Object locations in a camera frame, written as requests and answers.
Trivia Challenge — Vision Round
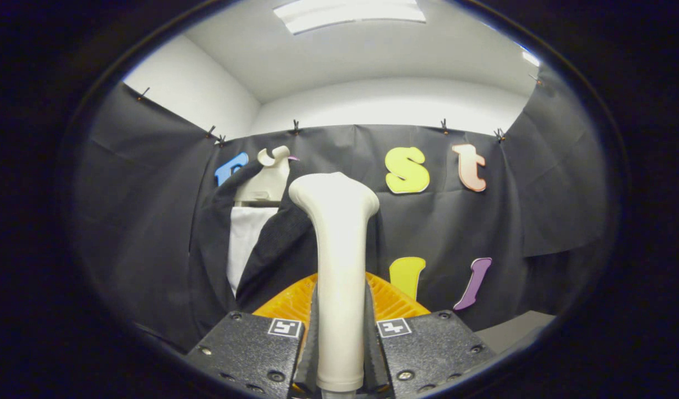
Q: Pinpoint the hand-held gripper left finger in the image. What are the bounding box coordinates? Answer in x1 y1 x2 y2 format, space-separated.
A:
185 273 319 399

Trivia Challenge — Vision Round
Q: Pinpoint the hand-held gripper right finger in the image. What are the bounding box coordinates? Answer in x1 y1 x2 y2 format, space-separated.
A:
364 272 498 399

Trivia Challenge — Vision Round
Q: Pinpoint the black suit jacket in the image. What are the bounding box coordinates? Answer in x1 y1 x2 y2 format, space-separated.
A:
188 161 381 350

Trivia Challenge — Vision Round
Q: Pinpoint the white garment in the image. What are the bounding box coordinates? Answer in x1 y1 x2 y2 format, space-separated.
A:
227 207 279 297

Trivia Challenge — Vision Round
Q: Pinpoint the white garment steamer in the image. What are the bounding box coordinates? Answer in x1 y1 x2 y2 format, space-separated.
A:
288 172 380 399

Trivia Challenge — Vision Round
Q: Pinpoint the grey cabinet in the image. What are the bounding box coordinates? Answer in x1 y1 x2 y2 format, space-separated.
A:
475 310 556 355

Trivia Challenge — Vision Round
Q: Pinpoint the black backdrop cloth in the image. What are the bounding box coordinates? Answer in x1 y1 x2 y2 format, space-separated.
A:
73 64 611 355

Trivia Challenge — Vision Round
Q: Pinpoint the cream plastic hanger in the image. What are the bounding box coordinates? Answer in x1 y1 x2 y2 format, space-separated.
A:
234 146 291 207

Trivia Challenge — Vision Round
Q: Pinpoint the row of black cloth clips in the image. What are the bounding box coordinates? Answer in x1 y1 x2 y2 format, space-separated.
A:
137 72 542 146

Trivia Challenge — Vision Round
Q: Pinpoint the ceiling light panel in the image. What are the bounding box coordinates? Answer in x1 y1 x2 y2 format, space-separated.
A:
273 0 427 35

